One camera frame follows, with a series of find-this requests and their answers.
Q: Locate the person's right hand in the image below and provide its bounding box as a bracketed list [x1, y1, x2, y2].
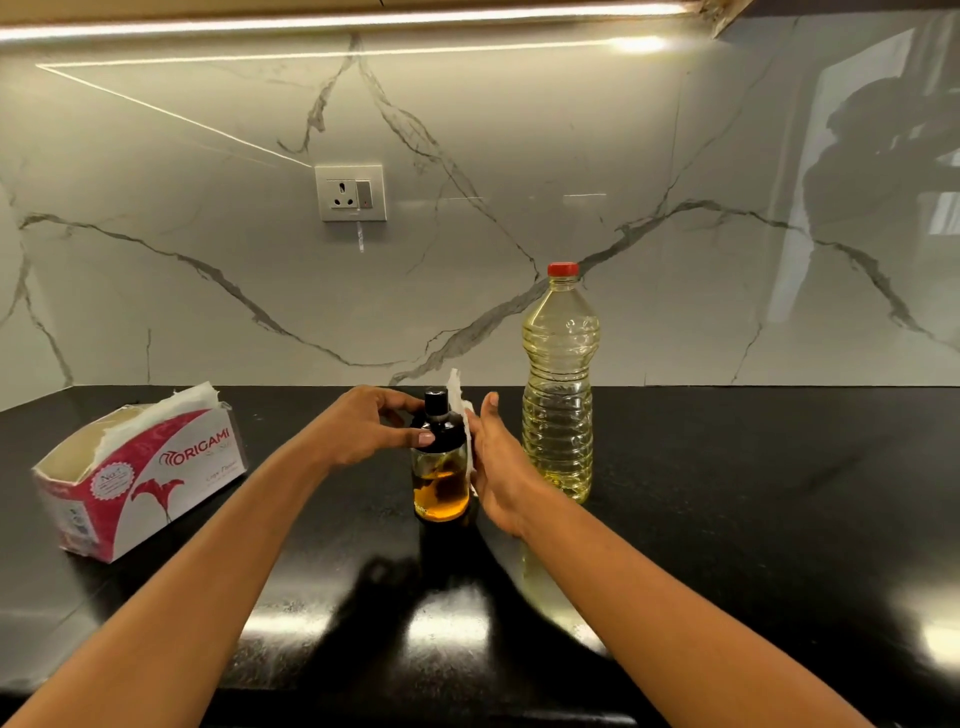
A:
[464, 391, 560, 540]

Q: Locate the person's left hand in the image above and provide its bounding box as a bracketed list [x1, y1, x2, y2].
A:
[296, 385, 438, 478]

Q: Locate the small glass oil bottle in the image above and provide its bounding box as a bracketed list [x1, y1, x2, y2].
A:
[410, 386, 474, 524]

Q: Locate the black knobbed bottle lid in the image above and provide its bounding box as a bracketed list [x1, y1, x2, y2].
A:
[410, 386, 468, 453]

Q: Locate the single white tissue sheet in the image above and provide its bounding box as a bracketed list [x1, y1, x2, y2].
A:
[445, 367, 478, 496]

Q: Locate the large clear plastic oil bottle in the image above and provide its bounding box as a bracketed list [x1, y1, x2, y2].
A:
[521, 261, 602, 505]

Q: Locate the person's right forearm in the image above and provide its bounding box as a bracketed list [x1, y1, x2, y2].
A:
[517, 491, 875, 728]

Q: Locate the person's left forearm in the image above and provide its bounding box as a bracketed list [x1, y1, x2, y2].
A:
[3, 438, 335, 728]

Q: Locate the black stone countertop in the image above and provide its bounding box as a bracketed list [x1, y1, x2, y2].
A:
[0, 384, 960, 728]

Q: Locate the stack of white tissues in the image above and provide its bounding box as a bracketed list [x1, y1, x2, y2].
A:
[89, 381, 223, 470]

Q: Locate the red and white tissue box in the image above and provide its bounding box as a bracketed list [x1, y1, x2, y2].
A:
[31, 403, 250, 565]

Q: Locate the LED strip light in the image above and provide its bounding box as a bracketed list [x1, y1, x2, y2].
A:
[0, 2, 695, 44]

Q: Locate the white wall socket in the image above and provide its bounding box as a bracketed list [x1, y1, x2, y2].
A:
[314, 164, 389, 224]

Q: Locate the wall cabinet body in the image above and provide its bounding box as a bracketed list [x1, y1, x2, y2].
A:
[0, 0, 755, 39]

